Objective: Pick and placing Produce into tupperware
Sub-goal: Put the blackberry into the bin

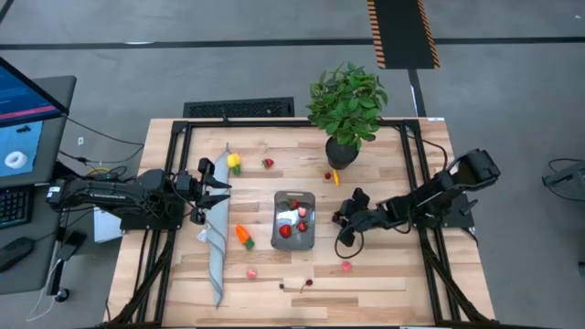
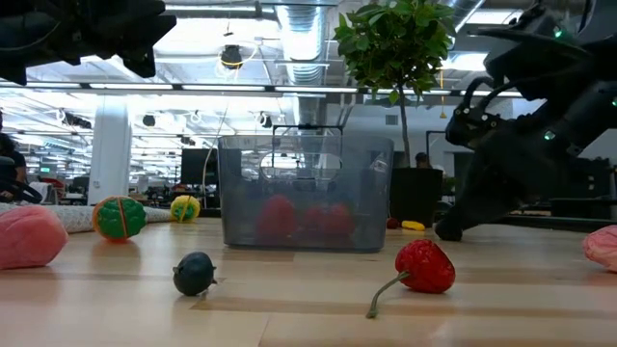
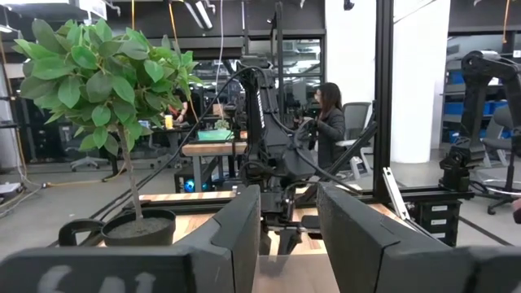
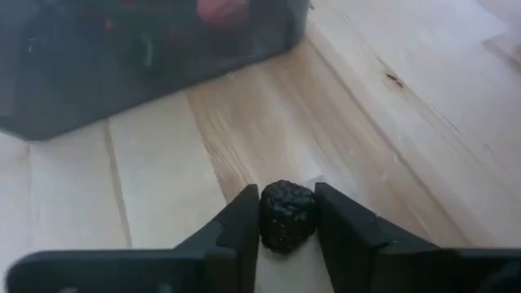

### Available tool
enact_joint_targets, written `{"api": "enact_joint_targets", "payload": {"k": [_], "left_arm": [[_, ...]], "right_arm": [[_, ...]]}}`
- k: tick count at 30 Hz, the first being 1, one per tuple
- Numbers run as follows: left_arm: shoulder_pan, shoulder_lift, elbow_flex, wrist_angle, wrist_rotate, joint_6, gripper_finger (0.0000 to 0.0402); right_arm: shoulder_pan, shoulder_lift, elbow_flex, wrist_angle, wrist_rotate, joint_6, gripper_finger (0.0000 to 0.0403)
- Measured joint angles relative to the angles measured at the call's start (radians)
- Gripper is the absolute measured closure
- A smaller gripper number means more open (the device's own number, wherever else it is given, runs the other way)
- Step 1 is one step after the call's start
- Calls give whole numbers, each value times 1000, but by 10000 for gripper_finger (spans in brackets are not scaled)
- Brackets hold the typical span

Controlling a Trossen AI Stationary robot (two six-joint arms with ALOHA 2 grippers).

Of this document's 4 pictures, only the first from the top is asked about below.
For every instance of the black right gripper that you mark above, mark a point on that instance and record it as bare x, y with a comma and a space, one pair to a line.
368, 218

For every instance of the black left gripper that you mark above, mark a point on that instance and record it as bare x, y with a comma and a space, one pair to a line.
188, 187

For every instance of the small yellow toy banana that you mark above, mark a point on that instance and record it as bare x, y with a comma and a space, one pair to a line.
336, 177

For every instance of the pink toy peach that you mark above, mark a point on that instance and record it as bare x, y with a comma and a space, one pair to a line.
347, 266
251, 274
302, 211

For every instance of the orange toy carrot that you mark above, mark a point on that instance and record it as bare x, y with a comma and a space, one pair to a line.
243, 234

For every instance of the grey translucent plastic container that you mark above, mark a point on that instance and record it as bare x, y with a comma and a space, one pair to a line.
292, 242

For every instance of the red toy tomato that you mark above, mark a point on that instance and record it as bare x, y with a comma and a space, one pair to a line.
285, 231

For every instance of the red toy cherry with stem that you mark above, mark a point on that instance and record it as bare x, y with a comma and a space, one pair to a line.
309, 282

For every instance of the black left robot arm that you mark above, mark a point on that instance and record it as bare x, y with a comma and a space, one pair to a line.
114, 194

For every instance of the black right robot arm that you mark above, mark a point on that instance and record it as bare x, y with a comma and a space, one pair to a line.
429, 198

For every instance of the yellow toy bell pepper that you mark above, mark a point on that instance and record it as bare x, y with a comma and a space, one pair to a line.
233, 161

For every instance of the grey rolled towel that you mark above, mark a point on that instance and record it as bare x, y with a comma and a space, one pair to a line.
218, 237

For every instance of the black plant pot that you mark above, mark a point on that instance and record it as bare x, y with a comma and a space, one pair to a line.
340, 157

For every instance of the white box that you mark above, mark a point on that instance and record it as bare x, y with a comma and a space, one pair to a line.
106, 230

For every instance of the green leafy plant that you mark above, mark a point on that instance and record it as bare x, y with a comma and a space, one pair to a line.
347, 105

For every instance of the black phone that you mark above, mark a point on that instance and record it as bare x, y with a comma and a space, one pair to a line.
72, 242

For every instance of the black desk caster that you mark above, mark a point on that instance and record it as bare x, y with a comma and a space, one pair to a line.
61, 295

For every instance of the grey desk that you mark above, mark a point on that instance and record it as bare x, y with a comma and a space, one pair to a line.
36, 269

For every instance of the black hazard striped floor mat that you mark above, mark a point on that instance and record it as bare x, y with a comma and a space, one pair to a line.
402, 32

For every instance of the computer monitor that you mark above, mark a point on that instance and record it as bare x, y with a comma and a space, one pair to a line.
18, 151

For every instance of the black keyboard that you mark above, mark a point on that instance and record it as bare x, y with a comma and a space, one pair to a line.
13, 205

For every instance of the black computer mouse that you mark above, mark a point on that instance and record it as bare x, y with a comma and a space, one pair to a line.
16, 253

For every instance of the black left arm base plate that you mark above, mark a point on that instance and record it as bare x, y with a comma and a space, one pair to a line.
151, 225

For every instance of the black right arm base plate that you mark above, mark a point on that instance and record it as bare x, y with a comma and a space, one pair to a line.
461, 217

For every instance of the black aluminium table frame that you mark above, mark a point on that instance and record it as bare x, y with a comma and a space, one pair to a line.
297, 123

